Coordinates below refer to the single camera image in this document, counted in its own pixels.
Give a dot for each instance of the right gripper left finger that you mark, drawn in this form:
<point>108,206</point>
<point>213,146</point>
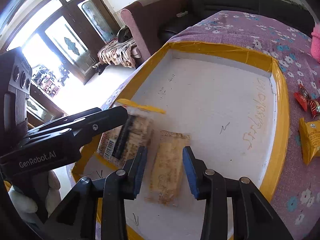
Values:
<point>75,217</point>

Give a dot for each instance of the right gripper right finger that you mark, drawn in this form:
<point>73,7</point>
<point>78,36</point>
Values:
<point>253,215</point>

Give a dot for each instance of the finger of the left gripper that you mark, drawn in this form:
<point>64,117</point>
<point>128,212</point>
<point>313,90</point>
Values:
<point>90,125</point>
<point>64,120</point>

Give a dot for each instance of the clear packet with barcode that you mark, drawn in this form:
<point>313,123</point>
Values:
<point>122,143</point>

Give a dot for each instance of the brown cracker snack packet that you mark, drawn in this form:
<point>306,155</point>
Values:
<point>167,171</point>

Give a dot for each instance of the purple floral tablecloth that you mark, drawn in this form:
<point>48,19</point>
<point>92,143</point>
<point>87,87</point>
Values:
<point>296,197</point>

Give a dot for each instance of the shoe rack with items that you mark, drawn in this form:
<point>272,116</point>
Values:
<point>46,80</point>

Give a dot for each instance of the patterned cloth-covered stool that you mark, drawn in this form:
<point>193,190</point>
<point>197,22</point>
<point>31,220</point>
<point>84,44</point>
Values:
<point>118,53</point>

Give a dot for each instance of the wooden glass-panel door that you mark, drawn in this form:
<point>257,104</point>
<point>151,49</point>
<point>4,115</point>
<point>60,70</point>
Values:
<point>75,32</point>

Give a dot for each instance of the yellow snack packet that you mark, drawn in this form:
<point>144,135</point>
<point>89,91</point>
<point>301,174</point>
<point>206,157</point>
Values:
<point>310,139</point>

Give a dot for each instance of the yellow-rimmed white tray box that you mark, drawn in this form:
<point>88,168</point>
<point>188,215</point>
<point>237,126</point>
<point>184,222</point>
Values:
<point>232,102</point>

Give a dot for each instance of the maroon armchair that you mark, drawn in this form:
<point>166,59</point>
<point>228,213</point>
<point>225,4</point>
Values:
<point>144,18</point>

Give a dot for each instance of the red candy wrapper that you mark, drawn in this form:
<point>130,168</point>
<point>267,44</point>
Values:
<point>306,102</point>

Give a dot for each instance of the black sofa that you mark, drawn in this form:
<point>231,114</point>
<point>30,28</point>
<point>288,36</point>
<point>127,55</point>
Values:
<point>287,13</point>

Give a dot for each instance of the pink knit-sleeved bottle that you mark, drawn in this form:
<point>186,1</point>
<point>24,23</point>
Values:
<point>315,44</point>

